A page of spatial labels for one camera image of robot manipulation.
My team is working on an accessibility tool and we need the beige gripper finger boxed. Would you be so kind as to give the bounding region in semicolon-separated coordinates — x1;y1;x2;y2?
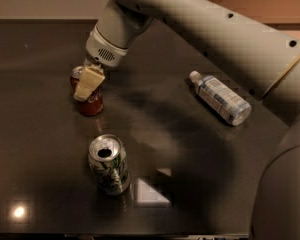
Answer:
73;64;105;101

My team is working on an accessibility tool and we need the red coke can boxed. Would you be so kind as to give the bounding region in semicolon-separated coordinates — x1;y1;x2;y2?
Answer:
70;66;104;116

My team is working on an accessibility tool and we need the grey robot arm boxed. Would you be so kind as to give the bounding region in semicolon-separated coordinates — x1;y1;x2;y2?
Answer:
86;0;300;240

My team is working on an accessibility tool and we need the green white soda can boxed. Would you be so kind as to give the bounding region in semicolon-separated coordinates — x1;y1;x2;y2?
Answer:
88;134;130;195

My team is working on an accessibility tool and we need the clear plastic water bottle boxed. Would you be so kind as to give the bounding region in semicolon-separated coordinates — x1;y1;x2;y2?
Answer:
189;71;252;126

